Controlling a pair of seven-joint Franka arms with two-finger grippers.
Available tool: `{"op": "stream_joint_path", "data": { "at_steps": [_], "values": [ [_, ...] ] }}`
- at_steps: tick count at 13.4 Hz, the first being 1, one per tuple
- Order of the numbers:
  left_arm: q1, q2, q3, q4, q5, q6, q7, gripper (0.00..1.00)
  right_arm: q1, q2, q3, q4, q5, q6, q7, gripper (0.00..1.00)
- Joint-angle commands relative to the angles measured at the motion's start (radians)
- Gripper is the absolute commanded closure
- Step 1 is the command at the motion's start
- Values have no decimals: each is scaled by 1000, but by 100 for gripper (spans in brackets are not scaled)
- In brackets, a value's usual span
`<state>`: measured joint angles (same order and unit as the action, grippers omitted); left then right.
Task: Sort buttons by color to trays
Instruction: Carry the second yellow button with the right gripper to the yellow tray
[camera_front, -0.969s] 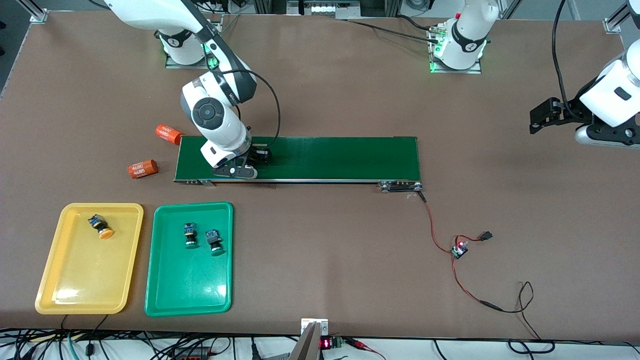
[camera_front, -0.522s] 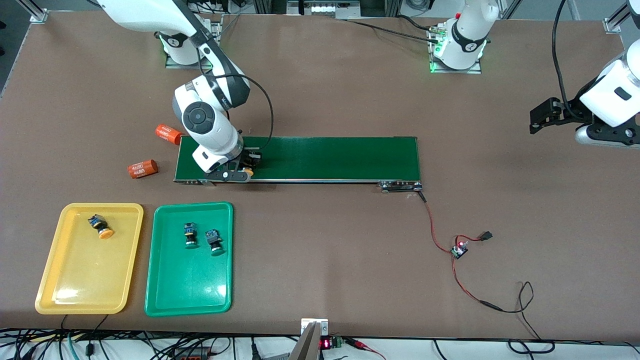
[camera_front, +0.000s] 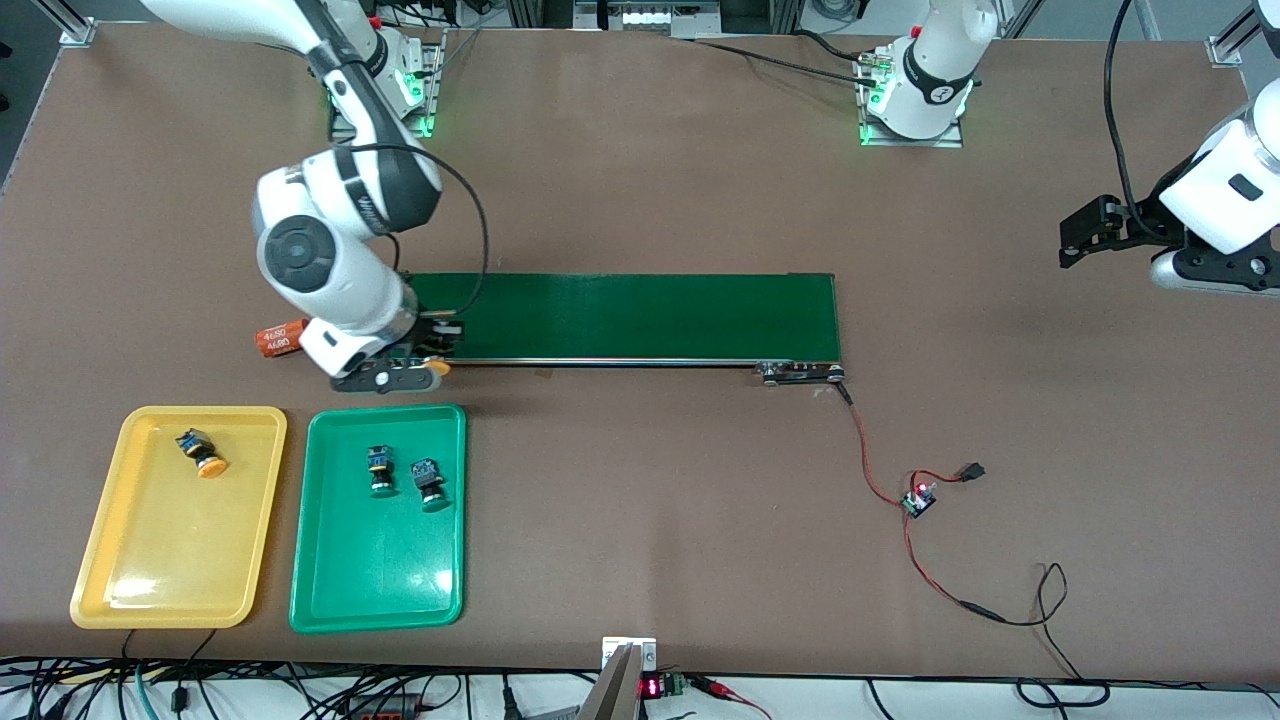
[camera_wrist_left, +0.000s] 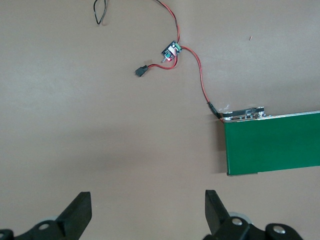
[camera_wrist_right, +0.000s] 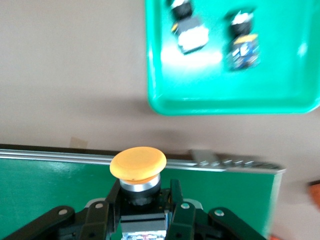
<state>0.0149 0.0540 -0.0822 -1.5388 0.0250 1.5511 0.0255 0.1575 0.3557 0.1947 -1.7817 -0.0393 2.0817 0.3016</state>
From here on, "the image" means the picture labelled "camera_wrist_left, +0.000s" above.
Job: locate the small controller circuit board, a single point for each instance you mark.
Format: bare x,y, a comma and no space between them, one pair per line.
171,51

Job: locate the green conveyor belt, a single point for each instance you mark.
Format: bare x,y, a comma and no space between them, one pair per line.
275,145

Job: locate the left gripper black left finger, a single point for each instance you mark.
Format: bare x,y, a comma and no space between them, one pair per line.
72,217

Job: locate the black plug with red lead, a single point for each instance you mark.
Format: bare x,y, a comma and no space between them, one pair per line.
140,72

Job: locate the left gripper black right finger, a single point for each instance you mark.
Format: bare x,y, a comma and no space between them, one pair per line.
217,217

